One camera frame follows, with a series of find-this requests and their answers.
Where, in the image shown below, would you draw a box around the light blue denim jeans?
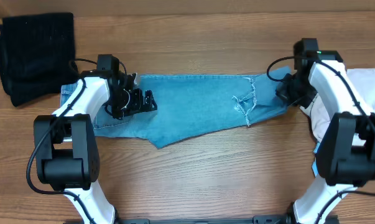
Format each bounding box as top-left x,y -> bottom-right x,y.
60,65 -> 292,149

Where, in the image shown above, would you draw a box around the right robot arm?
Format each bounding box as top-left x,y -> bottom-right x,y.
276,38 -> 375,223

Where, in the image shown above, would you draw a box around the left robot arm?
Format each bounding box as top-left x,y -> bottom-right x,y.
25,54 -> 157,223

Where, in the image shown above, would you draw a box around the pale pink garment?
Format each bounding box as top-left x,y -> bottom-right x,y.
300,68 -> 375,142

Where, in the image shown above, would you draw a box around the black folded knit garment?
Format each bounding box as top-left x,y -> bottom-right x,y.
0,12 -> 77,107

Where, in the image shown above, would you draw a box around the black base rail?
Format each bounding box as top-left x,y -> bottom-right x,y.
115,215 -> 297,224

